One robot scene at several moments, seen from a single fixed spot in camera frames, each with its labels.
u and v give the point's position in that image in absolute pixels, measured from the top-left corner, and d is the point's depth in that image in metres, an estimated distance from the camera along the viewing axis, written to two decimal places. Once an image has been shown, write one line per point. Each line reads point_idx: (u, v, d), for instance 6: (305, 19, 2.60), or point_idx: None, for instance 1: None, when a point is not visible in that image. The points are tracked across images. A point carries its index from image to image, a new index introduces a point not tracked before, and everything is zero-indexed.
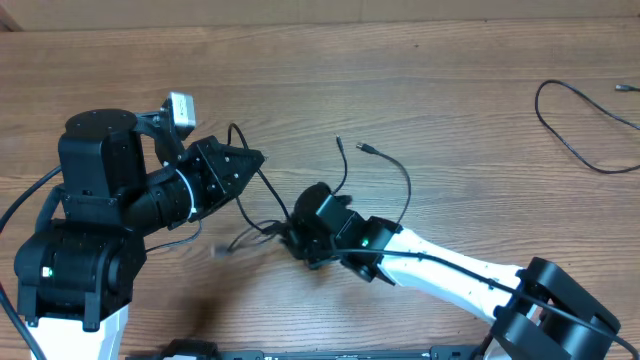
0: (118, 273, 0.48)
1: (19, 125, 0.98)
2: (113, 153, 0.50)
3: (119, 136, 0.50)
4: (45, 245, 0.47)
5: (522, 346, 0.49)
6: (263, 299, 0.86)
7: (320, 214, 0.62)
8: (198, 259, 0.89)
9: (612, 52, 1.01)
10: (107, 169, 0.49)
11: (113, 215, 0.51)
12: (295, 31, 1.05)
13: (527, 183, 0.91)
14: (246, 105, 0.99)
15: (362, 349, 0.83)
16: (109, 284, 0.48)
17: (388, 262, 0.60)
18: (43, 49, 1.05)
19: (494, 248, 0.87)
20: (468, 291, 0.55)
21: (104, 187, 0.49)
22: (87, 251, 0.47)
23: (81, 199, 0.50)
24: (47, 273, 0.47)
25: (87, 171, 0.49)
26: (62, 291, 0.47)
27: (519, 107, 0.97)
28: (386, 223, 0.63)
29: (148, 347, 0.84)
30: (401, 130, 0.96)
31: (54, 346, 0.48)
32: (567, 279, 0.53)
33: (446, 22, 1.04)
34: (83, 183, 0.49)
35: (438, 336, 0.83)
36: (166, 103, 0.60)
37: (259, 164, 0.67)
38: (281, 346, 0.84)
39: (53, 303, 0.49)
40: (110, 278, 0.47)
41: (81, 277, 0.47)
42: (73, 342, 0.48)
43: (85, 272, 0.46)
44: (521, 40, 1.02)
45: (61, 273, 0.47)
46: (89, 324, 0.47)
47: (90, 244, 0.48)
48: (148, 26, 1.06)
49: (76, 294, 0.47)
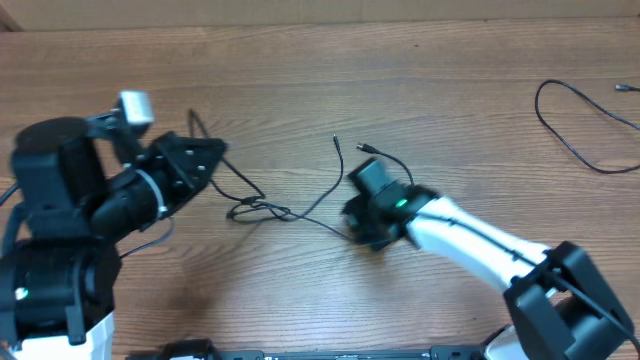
0: (94, 282, 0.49)
1: (19, 125, 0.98)
2: (71, 163, 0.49)
3: (73, 144, 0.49)
4: (15, 270, 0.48)
5: (530, 314, 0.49)
6: (263, 299, 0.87)
7: (362, 176, 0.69)
8: (198, 259, 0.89)
9: (612, 52, 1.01)
10: (65, 179, 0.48)
11: (80, 225, 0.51)
12: (295, 31, 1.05)
13: (528, 183, 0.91)
14: (246, 105, 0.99)
15: (362, 349, 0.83)
16: (87, 294, 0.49)
17: (421, 222, 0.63)
18: (42, 49, 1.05)
19: None
20: (490, 259, 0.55)
21: (65, 198, 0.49)
22: (59, 266, 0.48)
23: (43, 214, 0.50)
24: (21, 295, 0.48)
25: (44, 185, 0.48)
26: (40, 309, 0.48)
27: (520, 107, 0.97)
28: (425, 190, 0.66)
29: (148, 347, 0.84)
30: (400, 130, 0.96)
31: None
32: (594, 267, 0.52)
33: (446, 22, 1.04)
34: (43, 198, 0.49)
35: (438, 336, 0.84)
36: (119, 103, 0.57)
37: (222, 151, 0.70)
38: (282, 346, 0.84)
39: (34, 323, 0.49)
40: (88, 288, 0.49)
41: (57, 293, 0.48)
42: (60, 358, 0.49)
43: (61, 286, 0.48)
44: (522, 40, 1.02)
45: (35, 293, 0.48)
46: (75, 336, 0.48)
47: (61, 260, 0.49)
48: (147, 26, 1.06)
49: (56, 310, 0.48)
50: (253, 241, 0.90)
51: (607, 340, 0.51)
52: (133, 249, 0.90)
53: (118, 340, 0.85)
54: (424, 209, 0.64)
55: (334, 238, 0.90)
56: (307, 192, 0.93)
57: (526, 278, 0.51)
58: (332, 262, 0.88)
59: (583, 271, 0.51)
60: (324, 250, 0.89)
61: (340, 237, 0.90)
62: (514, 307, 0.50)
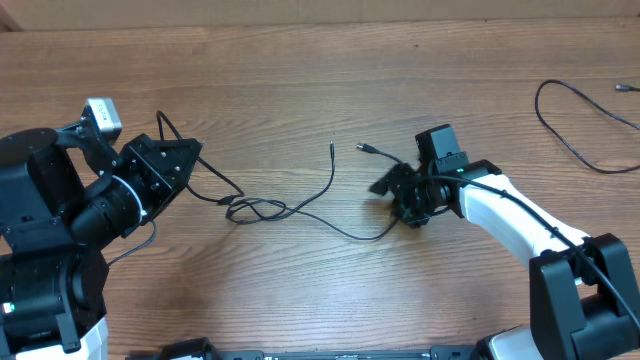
0: (83, 288, 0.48)
1: (18, 124, 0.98)
2: (44, 172, 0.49)
3: (43, 153, 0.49)
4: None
5: (549, 285, 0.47)
6: (263, 299, 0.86)
7: (432, 138, 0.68)
8: (198, 259, 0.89)
9: (612, 52, 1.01)
10: (39, 187, 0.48)
11: (61, 233, 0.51)
12: (295, 31, 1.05)
13: (527, 183, 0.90)
14: (246, 105, 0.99)
15: (362, 349, 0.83)
16: (77, 300, 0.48)
17: (471, 189, 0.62)
18: (43, 49, 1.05)
19: (495, 247, 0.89)
20: (529, 231, 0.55)
21: (42, 207, 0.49)
22: (44, 275, 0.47)
23: (22, 226, 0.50)
24: (9, 309, 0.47)
25: (19, 195, 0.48)
26: (30, 321, 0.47)
27: (520, 107, 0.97)
28: (486, 165, 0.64)
29: (148, 347, 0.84)
30: (401, 130, 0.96)
31: None
32: (630, 267, 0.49)
33: (445, 22, 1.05)
34: (21, 209, 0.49)
35: (438, 336, 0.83)
36: (83, 110, 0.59)
37: (196, 152, 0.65)
38: (281, 346, 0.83)
39: (26, 336, 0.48)
40: (77, 294, 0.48)
41: (44, 302, 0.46)
42: None
43: (48, 295, 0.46)
44: (522, 40, 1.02)
45: (22, 305, 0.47)
46: (69, 344, 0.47)
47: (45, 269, 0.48)
48: (148, 26, 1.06)
49: (47, 319, 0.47)
50: (253, 241, 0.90)
51: (617, 341, 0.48)
52: (134, 249, 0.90)
53: (117, 341, 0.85)
54: (478, 179, 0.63)
55: (334, 237, 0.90)
56: (308, 192, 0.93)
57: (558, 254, 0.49)
58: (332, 261, 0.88)
59: (617, 265, 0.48)
60: (325, 250, 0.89)
61: (339, 236, 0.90)
62: (536, 274, 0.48)
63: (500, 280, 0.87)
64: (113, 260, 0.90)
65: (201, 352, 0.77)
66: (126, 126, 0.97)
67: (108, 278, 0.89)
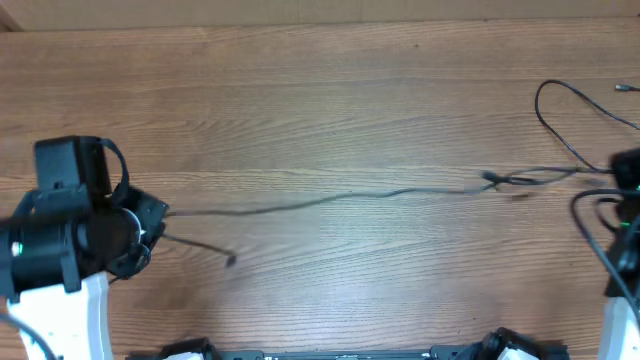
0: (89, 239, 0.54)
1: (20, 125, 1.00)
2: (84, 153, 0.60)
3: (86, 139, 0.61)
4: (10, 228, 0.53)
5: None
6: (263, 299, 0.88)
7: None
8: (198, 259, 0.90)
9: (612, 52, 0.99)
10: (78, 162, 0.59)
11: (82, 198, 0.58)
12: (295, 31, 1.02)
13: (528, 183, 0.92)
14: (245, 105, 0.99)
15: (362, 348, 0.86)
16: (81, 248, 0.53)
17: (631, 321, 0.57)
18: (42, 49, 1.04)
19: (494, 248, 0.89)
20: None
21: (72, 174, 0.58)
22: (51, 227, 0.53)
23: (52, 193, 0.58)
24: (17, 251, 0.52)
25: (61, 166, 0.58)
26: (34, 264, 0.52)
27: (519, 107, 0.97)
28: None
29: (149, 347, 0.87)
30: (401, 130, 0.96)
31: (42, 315, 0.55)
32: None
33: (446, 22, 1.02)
34: (56, 177, 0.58)
35: (438, 336, 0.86)
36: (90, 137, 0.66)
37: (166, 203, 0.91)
38: (281, 346, 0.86)
39: (31, 279, 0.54)
40: (83, 243, 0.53)
41: (51, 249, 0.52)
42: (60, 308, 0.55)
43: (53, 244, 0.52)
44: (522, 40, 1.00)
45: (29, 246, 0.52)
46: (71, 285, 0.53)
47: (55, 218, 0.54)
48: (147, 26, 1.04)
49: (50, 263, 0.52)
50: (253, 241, 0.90)
51: None
52: None
53: (118, 340, 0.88)
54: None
55: (334, 237, 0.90)
56: (308, 192, 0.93)
57: None
58: (332, 261, 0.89)
59: None
60: (324, 250, 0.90)
61: (339, 237, 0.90)
62: None
63: (499, 280, 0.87)
64: None
65: (201, 349, 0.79)
66: (126, 126, 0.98)
67: (109, 277, 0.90)
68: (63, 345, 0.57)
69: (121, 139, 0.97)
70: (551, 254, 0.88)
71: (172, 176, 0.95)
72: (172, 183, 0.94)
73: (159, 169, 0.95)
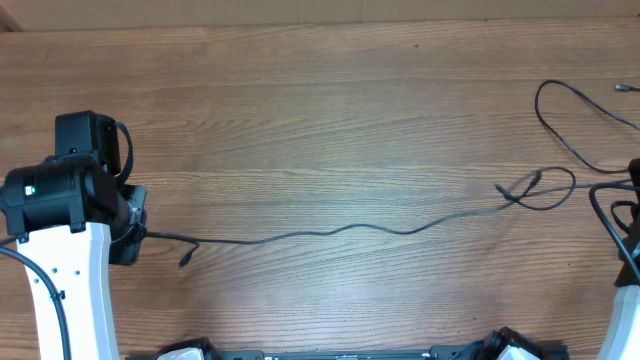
0: (93, 185, 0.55)
1: (20, 125, 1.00)
2: (98, 127, 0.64)
3: (103, 116, 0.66)
4: (26, 173, 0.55)
5: None
6: (263, 299, 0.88)
7: None
8: (198, 259, 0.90)
9: (613, 52, 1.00)
10: (93, 131, 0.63)
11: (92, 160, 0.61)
12: (295, 31, 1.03)
13: (527, 183, 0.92)
14: (246, 105, 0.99)
15: (362, 349, 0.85)
16: (88, 194, 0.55)
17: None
18: (42, 50, 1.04)
19: (494, 248, 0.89)
20: None
21: (87, 141, 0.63)
22: (63, 171, 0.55)
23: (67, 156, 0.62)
24: (30, 191, 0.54)
25: (76, 132, 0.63)
26: (42, 203, 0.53)
27: (519, 107, 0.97)
28: None
29: (149, 347, 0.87)
30: (401, 130, 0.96)
31: (47, 252, 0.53)
32: None
33: (446, 22, 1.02)
34: (71, 143, 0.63)
35: (438, 336, 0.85)
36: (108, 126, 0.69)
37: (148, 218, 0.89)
38: (281, 346, 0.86)
39: (38, 221, 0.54)
40: (89, 189, 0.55)
41: (59, 193, 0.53)
42: (64, 245, 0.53)
43: (63, 185, 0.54)
44: (522, 40, 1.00)
45: (41, 188, 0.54)
46: (76, 224, 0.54)
47: (64, 165, 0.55)
48: (147, 26, 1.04)
49: (58, 202, 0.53)
50: (253, 241, 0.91)
51: None
52: None
53: (118, 341, 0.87)
54: None
55: (334, 237, 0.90)
56: (308, 191, 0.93)
57: None
58: (332, 261, 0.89)
59: None
60: (324, 250, 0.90)
61: (339, 236, 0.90)
62: None
63: (499, 280, 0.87)
64: None
65: (201, 345, 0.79)
66: (126, 126, 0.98)
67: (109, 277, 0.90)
68: (66, 284, 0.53)
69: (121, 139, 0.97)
70: (551, 253, 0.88)
71: (172, 176, 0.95)
72: (172, 183, 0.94)
73: (159, 169, 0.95)
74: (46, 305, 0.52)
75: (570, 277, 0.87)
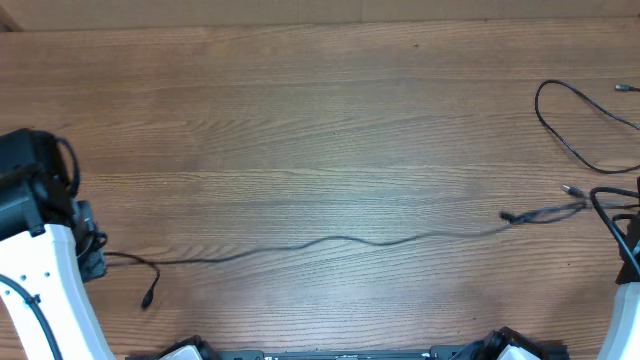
0: (44, 188, 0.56)
1: (20, 125, 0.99)
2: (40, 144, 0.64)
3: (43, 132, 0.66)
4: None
5: None
6: (263, 299, 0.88)
7: None
8: (198, 259, 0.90)
9: (612, 52, 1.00)
10: (33, 146, 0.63)
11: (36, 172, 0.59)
12: (295, 31, 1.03)
13: (528, 183, 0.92)
14: (246, 105, 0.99)
15: (362, 348, 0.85)
16: (41, 197, 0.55)
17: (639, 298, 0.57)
18: (42, 49, 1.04)
19: (494, 248, 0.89)
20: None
21: (27, 157, 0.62)
22: (11, 181, 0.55)
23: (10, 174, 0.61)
24: None
25: (15, 151, 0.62)
26: None
27: (520, 107, 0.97)
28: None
29: (148, 347, 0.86)
30: (401, 130, 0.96)
31: (11, 260, 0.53)
32: None
33: (446, 22, 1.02)
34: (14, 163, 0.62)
35: (438, 336, 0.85)
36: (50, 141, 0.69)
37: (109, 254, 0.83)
38: (281, 346, 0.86)
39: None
40: (41, 192, 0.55)
41: (10, 201, 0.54)
42: (26, 250, 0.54)
43: (13, 193, 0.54)
44: (522, 40, 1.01)
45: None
46: (35, 227, 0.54)
47: (11, 175, 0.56)
48: (147, 26, 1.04)
49: (10, 210, 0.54)
50: (253, 241, 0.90)
51: None
52: (134, 248, 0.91)
53: (117, 341, 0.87)
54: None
55: (334, 237, 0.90)
56: (308, 192, 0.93)
57: None
58: (332, 261, 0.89)
59: None
60: (324, 250, 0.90)
61: (339, 236, 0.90)
62: None
63: (500, 280, 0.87)
64: (113, 259, 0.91)
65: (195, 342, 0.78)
66: (126, 126, 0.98)
67: (109, 277, 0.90)
68: (39, 288, 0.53)
69: (121, 139, 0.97)
70: (551, 254, 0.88)
71: (172, 176, 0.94)
72: (172, 183, 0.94)
73: (159, 169, 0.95)
74: (22, 312, 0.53)
75: (571, 277, 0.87)
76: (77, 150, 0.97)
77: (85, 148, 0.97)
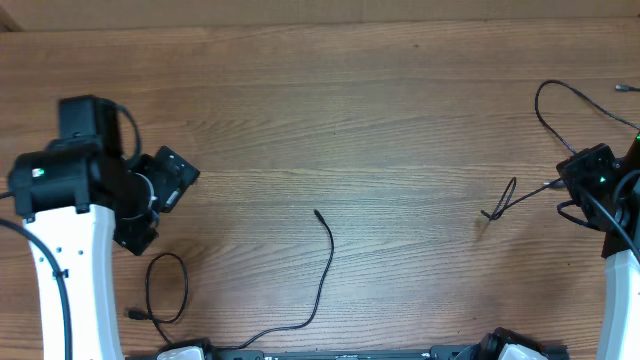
0: (98, 169, 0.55)
1: (20, 125, 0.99)
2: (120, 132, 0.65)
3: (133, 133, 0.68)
4: (26, 160, 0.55)
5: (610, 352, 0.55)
6: (263, 299, 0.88)
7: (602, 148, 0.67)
8: (198, 259, 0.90)
9: (612, 52, 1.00)
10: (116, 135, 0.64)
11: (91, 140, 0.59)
12: (296, 31, 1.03)
13: (527, 183, 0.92)
14: (246, 105, 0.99)
15: (362, 348, 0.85)
16: (94, 179, 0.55)
17: (636, 274, 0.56)
18: (42, 50, 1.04)
19: (494, 247, 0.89)
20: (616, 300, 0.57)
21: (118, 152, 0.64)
22: (76, 157, 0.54)
23: (70, 140, 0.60)
24: (38, 173, 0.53)
25: (77, 118, 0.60)
26: (51, 183, 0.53)
27: (519, 107, 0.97)
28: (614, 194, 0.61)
29: (149, 347, 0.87)
30: (401, 130, 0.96)
31: (55, 229, 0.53)
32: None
33: (446, 22, 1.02)
34: (70, 128, 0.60)
35: (438, 336, 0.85)
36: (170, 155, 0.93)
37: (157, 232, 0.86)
38: (281, 346, 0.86)
39: (43, 203, 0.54)
40: (95, 176, 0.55)
41: (67, 176, 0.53)
42: (66, 224, 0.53)
43: (72, 169, 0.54)
44: (522, 40, 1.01)
45: (49, 170, 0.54)
46: (81, 206, 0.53)
47: (72, 152, 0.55)
48: (148, 26, 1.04)
49: (61, 181, 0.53)
50: (252, 241, 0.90)
51: None
52: None
53: None
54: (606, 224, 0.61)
55: (334, 237, 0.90)
56: (308, 191, 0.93)
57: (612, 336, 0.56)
58: (332, 261, 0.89)
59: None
60: (325, 250, 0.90)
61: (339, 236, 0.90)
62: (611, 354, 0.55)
63: (500, 281, 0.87)
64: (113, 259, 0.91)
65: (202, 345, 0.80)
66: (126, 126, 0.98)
67: None
68: (69, 263, 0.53)
69: None
70: (551, 254, 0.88)
71: None
72: None
73: None
74: (48, 284, 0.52)
75: (571, 277, 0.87)
76: None
77: None
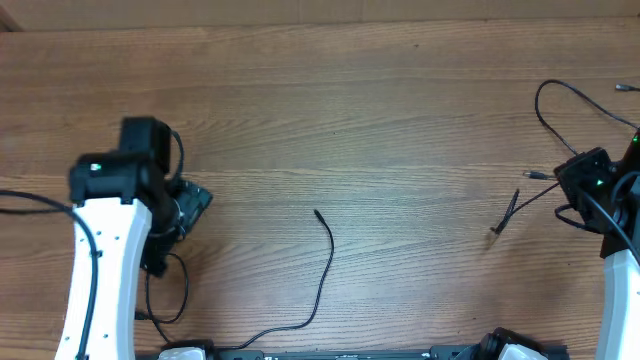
0: (147, 175, 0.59)
1: (19, 125, 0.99)
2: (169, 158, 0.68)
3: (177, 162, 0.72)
4: (87, 156, 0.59)
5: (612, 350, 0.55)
6: (263, 299, 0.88)
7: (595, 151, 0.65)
8: (198, 259, 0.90)
9: (612, 52, 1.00)
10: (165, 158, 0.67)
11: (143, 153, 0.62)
12: (295, 31, 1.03)
13: (527, 183, 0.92)
14: (246, 105, 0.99)
15: (362, 349, 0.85)
16: (142, 183, 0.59)
17: (634, 273, 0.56)
18: (42, 50, 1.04)
19: (494, 247, 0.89)
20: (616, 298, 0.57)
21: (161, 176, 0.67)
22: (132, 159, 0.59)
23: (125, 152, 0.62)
24: (95, 168, 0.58)
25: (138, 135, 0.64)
26: (105, 178, 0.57)
27: (519, 107, 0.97)
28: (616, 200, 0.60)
29: (149, 347, 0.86)
30: (401, 130, 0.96)
31: (99, 216, 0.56)
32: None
33: (445, 22, 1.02)
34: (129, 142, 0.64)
35: (438, 336, 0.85)
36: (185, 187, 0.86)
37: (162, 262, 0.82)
38: (281, 346, 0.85)
39: (92, 194, 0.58)
40: (144, 180, 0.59)
41: (121, 173, 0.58)
42: (110, 214, 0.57)
43: (128, 168, 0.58)
44: (522, 40, 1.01)
45: (106, 167, 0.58)
46: (126, 199, 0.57)
47: (128, 155, 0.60)
48: (148, 26, 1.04)
49: (116, 178, 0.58)
50: (253, 241, 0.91)
51: None
52: None
53: None
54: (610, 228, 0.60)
55: (334, 237, 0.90)
56: (308, 191, 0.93)
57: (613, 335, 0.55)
58: (332, 261, 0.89)
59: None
60: (325, 250, 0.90)
61: (339, 236, 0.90)
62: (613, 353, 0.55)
63: (500, 280, 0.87)
64: None
65: (205, 346, 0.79)
66: None
67: None
68: (105, 246, 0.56)
69: None
70: (551, 254, 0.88)
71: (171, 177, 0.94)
72: None
73: None
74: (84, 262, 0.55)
75: (572, 277, 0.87)
76: (77, 150, 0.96)
77: (84, 147, 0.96)
